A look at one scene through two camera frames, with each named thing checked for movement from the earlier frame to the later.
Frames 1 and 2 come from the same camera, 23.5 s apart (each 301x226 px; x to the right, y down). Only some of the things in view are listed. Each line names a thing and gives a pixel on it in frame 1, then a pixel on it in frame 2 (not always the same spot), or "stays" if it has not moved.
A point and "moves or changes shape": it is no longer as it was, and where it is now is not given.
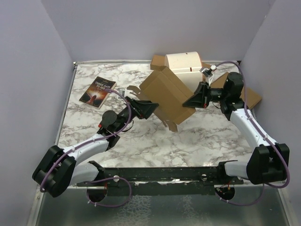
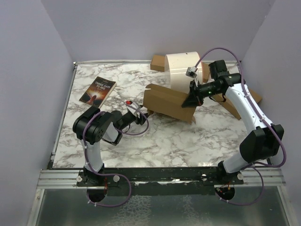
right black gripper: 201,98 -> 194,98
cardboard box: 166,92 moves or changes shape
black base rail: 161,181 stays
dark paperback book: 95,95 stays
